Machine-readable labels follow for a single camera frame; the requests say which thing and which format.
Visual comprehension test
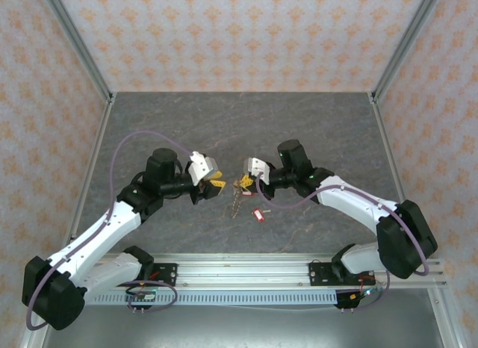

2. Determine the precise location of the silver keyring with many keys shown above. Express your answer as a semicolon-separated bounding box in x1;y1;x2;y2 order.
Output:
230;178;255;219

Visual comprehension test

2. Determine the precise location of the grey metal panel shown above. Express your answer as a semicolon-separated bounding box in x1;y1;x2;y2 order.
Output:
41;288;456;348

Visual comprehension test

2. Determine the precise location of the small circuit board with wires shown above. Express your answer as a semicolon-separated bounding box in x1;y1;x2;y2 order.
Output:
349;286;379;301
125;284;157;303

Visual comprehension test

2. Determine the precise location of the white slotted cable duct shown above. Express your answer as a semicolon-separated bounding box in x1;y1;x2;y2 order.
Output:
87;290;339;307

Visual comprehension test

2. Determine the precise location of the aluminium frame post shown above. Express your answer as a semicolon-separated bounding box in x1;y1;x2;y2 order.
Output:
39;0;116;105
369;0;446;105

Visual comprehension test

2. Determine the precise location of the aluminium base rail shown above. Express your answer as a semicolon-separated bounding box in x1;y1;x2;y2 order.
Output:
89;252;448;289

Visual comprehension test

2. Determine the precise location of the aluminium table edge rail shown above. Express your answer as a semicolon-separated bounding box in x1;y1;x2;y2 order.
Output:
18;93;117;348
367;92;464;348

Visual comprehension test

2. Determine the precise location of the black mounting plate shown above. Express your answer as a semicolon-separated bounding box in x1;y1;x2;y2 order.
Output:
308;263;339;288
147;263;179;288

